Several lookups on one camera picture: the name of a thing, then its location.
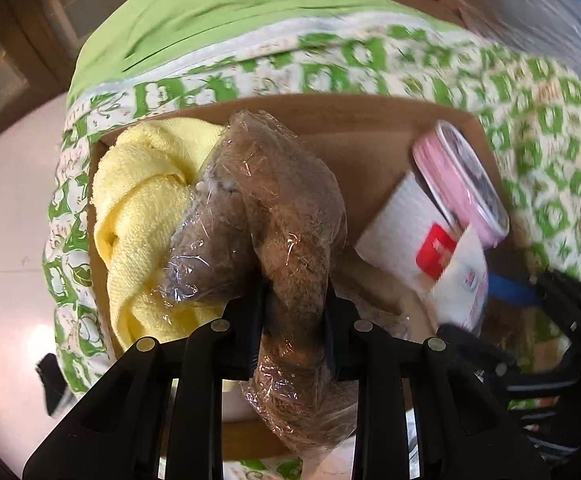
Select large plastic bag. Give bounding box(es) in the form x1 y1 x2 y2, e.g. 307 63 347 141
445 0 581 111

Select yellow towel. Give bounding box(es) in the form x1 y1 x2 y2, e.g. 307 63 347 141
92 124 231 356

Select white packet with red label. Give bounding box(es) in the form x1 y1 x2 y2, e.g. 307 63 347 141
355 170 466 281

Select black shoe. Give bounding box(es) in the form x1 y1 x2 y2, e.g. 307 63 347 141
35 352 78 416

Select plain green sheet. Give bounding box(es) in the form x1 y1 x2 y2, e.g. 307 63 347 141
68 0 464 103

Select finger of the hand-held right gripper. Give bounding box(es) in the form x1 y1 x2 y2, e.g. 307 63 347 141
491 267 581 346
441 323 519 376

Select green and white printed quilt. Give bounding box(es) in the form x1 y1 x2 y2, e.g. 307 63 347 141
40 20 581 480

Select wooden glass-door cabinet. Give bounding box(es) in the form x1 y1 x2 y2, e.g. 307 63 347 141
0 0 146 126

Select shallow cardboard tray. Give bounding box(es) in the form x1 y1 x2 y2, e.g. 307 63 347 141
88 92 521 461

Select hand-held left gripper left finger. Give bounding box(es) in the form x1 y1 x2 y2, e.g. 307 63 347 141
23 280 271 480

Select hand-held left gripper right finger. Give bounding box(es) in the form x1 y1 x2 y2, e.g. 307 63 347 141
323 285 551 480

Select brown fabric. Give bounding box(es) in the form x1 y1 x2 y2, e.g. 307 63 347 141
163 108 366 461

